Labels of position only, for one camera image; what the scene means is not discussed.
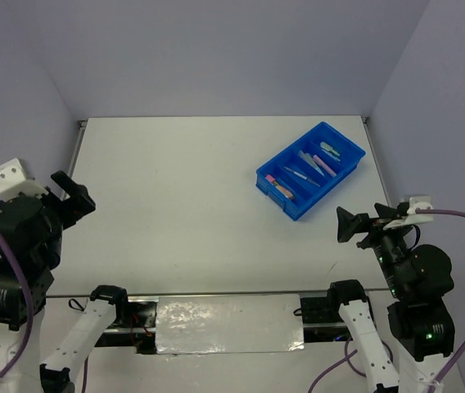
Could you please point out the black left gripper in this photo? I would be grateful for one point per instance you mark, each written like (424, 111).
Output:
(79, 202)

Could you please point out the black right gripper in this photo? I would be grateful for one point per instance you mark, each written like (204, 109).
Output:
(347, 222)

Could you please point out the purple pink highlighter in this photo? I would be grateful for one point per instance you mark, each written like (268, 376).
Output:
(324, 165)

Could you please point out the thin ballpoint pen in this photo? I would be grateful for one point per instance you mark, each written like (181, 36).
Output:
(302, 176)

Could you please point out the green correction tape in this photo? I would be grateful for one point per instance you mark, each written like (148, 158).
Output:
(326, 147)

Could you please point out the orange pink marker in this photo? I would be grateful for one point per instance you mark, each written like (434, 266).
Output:
(284, 191)

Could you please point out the pink correction tape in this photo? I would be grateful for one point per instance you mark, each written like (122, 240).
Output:
(336, 158)

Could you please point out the light blue highlighter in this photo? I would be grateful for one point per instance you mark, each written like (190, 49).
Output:
(309, 160)

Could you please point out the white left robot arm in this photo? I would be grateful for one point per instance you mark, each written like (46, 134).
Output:
(23, 297)

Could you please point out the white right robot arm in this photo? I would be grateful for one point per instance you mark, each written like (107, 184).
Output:
(417, 277)

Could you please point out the blue divided plastic tray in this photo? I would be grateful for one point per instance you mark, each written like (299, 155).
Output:
(306, 194)

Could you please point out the silver taped front panel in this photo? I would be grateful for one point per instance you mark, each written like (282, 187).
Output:
(210, 325)

